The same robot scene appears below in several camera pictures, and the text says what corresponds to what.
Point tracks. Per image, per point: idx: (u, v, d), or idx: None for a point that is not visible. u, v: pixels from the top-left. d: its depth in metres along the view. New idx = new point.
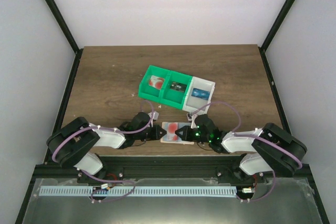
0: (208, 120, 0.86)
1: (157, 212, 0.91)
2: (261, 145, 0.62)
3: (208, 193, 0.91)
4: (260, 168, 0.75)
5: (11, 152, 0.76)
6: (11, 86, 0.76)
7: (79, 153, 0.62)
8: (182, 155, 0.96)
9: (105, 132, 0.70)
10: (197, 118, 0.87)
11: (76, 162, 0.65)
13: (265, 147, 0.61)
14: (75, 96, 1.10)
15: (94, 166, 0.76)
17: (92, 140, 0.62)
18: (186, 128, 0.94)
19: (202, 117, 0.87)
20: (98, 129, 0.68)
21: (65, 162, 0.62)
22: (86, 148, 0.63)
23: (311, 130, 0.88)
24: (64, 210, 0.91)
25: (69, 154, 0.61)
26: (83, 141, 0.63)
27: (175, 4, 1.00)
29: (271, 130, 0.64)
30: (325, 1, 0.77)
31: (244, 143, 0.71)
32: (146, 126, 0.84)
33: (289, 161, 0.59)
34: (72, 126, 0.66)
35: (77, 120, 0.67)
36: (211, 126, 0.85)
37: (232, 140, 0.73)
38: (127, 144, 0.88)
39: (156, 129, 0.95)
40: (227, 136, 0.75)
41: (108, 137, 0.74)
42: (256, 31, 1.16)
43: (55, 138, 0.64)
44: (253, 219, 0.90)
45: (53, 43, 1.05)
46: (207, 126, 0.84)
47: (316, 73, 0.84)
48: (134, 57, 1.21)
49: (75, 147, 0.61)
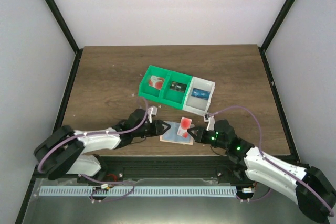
0: (229, 128, 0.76)
1: (157, 212, 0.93)
2: (305, 192, 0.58)
3: (208, 193, 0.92)
4: (264, 182, 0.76)
5: (10, 152, 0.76)
6: (11, 86, 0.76)
7: (64, 163, 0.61)
8: (182, 155, 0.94)
9: (93, 137, 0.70)
10: (214, 123, 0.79)
11: (64, 171, 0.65)
13: (308, 194, 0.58)
14: (75, 96, 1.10)
15: (90, 169, 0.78)
17: (76, 150, 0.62)
18: (201, 129, 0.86)
19: (223, 124, 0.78)
20: (85, 137, 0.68)
21: (51, 173, 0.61)
22: (71, 159, 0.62)
23: (312, 130, 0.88)
24: (64, 211, 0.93)
25: (53, 166, 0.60)
26: (66, 152, 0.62)
27: (175, 4, 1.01)
29: (315, 177, 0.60)
30: (324, 0, 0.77)
31: (276, 173, 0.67)
32: (143, 122, 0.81)
33: (323, 208, 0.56)
34: (57, 136, 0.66)
35: (63, 129, 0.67)
36: (232, 134, 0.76)
37: (262, 163, 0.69)
38: (125, 143, 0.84)
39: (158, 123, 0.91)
40: (253, 156, 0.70)
41: (99, 141, 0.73)
42: (256, 31, 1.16)
43: (44, 150, 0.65)
44: (252, 219, 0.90)
45: (53, 43, 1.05)
46: (227, 134, 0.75)
47: (316, 72, 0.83)
48: (134, 57, 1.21)
49: (59, 158, 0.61)
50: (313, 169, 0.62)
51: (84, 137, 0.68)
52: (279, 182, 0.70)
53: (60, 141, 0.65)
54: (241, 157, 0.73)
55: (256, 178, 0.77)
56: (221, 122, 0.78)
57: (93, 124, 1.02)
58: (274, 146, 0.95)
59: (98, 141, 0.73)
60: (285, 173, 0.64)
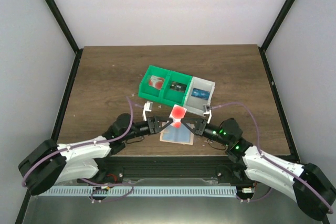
0: (238, 130, 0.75)
1: (157, 213, 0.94)
2: (303, 189, 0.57)
3: (208, 193, 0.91)
4: (263, 181, 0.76)
5: (11, 151, 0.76)
6: (11, 87, 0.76)
7: (46, 180, 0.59)
8: (182, 155, 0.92)
9: (77, 150, 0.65)
10: (224, 121, 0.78)
11: (49, 185, 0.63)
13: (306, 191, 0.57)
14: (75, 96, 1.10)
15: (85, 172, 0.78)
17: (55, 169, 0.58)
18: (203, 122, 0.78)
19: (232, 125, 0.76)
20: (68, 151, 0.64)
21: (34, 189, 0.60)
22: (53, 176, 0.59)
23: (312, 129, 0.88)
24: (64, 210, 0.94)
25: (35, 183, 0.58)
26: (48, 168, 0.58)
27: (175, 4, 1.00)
29: (313, 172, 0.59)
30: None
31: (273, 171, 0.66)
32: (128, 130, 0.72)
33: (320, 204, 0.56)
34: (39, 150, 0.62)
35: (45, 143, 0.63)
36: (239, 136, 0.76)
37: (260, 162, 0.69)
38: (121, 148, 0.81)
39: (153, 120, 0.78)
40: (250, 155, 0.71)
41: (86, 153, 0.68)
42: (256, 31, 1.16)
43: (27, 165, 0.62)
44: (252, 219, 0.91)
45: (53, 43, 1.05)
46: (235, 137, 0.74)
47: (316, 71, 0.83)
48: (134, 57, 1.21)
49: (40, 176, 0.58)
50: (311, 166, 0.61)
51: (67, 151, 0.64)
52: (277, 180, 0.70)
53: (41, 156, 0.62)
54: (240, 156, 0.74)
55: (255, 177, 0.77)
56: (232, 124, 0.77)
57: (93, 124, 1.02)
58: (274, 146, 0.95)
59: (85, 153, 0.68)
60: (283, 171, 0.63)
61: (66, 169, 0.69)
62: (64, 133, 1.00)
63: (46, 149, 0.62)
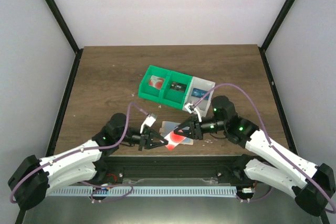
0: (229, 104, 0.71)
1: (157, 213, 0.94)
2: (314, 190, 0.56)
3: (208, 193, 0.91)
4: (261, 179, 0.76)
5: (11, 151, 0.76)
6: (11, 87, 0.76)
7: (33, 195, 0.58)
8: (182, 155, 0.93)
9: (61, 163, 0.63)
10: (212, 99, 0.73)
11: (38, 200, 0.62)
13: (317, 193, 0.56)
14: (74, 96, 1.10)
15: (83, 176, 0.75)
17: (38, 187, 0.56)
18: (196, 126, 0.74)
19: (221, 100, 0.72)
20: (51, 164, 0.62)
21: (22, 205, 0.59)
22: (38, 192, 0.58)
23: (313, 129, 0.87)
24: (65, 210, 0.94)
25: (22, 201, 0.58)
26: (32, 185, 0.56)
27: (175, 4, 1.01)
29: (326, 174, 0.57)
30: None
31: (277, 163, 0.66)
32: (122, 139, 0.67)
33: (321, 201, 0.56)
34: (22, 167, 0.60)
35: (29, 158, 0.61)
36: (231, 110, 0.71)
37: (267, 151, 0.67)
38: (114, 150, 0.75)
39: (146, 139, 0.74)
40: (258, 142, 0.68)
41: (73, 163, 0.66)
42: (256, 31, 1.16)
43: (12, 182, 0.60)
44: (252, 219, 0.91)
45: (53, 43, 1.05)
46: (227, 112, 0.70)
47: (316, 71, 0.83)
48: (134, 57, 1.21)
49: (24, 194, 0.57)
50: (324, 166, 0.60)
51: (50, 166, 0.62)
52: (277, 176, 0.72)
53: (26, 173, 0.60)
54: (245, 138, 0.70)
55: (256, 177, 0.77)
56: (221, 97, 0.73)
57: (93, 124, 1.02)
58: None
59: (73, 163, 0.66)
60: (294, 168, 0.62)
61: (56, 179, 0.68)
62: (64, 133, 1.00)
63: (29, 166, 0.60)
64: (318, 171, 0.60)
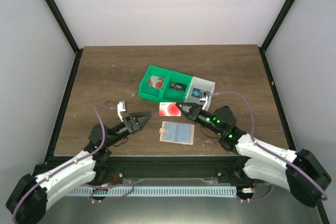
0: (232, 118, 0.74)
1: (157, 213, 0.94)
2: (294, 174, 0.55)
3: (208, 193, 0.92)
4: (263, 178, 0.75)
5: (10, 151, 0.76)
6: (11, 86, 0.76)
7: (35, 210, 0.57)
8: (182, 155, 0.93)
9: (58, 177, 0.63)
10: (218, 110, 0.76)
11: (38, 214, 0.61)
13: (299, 176, 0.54)
14: (74, 96, 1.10)
15: (83, 180, 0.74)
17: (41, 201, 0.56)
18: (199, 106, 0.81)
19: (227, 113, 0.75)
20: (48, 180, 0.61)
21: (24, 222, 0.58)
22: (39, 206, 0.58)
23: (313, 129, 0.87)
24: (65, 210, 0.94)
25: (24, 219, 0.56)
26: (32, 203, 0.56)
27: (175, 4, 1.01)
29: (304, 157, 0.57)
30: None
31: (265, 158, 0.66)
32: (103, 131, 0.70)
33: (314, 191, 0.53)
34: (18, 187, 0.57)
35: (24, 177, 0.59)
36: (233, 124, 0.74)
37: (253, 149, 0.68)
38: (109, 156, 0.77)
39: (128, 119, 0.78)
40: (244, 142, 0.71)
41: (69, 176, 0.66)
42: (256, 31, 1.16)
43: (10, 203, 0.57)
44: (252, 219, 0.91)
45: (53, 42, 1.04)
46: (229, 124, 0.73)
47: (316, 71, 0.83)
48: (134, 57, 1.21)
49: (26, 211, 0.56)
50: (304, 151, 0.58)
51: (46, 181, 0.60)
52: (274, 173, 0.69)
53: (23, 192, 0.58)
54: (233, 144, 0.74)
55: (255, 176, 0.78)
56: (227, 111, 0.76)
57: (93, 124, 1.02)
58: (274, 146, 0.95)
59: (69, 176, 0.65)
60: (275, 158, 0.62)
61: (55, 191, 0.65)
62: (64, 133, 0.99)
63: (26, 184, 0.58)
64: (297, 157, 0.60)
